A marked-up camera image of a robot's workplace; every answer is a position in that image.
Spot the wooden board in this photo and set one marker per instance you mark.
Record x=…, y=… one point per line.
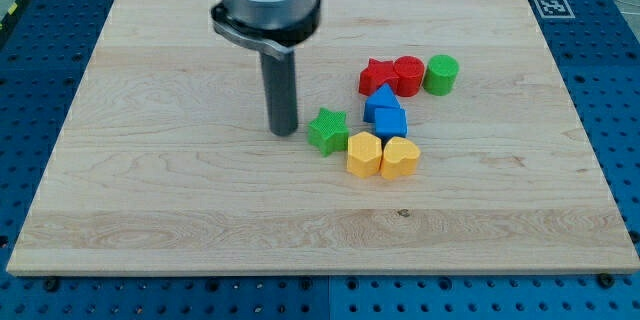
x=165, y=165

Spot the green star block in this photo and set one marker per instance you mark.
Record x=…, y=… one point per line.
x=328, y=132

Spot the yellow hexagon block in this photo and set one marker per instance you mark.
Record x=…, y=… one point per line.
x=364, y=154

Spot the blue cube block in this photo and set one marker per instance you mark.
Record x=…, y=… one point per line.
x=390, y=122

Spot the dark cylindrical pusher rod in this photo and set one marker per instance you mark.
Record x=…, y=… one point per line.
x=279, y=79

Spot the blue pentagon block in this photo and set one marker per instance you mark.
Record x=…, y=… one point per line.
x=383, y=97

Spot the yellow heart block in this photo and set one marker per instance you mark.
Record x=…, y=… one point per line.
x=400, y=158

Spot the red star block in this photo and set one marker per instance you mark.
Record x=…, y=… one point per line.
x=376, y=74

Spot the red cylinder block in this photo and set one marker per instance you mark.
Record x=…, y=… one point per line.
x=410, y=71

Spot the green cylinder block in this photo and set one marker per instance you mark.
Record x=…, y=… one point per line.
x=441, y=73

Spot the white fiducial marker tag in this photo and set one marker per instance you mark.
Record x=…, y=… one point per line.
x=554, y=9

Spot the black bolt front left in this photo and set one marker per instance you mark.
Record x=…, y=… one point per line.
x=51, y=284

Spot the black bolt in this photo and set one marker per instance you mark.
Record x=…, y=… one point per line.
x=51, y=284
x=605, y=280

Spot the black bolt front right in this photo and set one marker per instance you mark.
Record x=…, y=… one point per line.
x=605, y=280

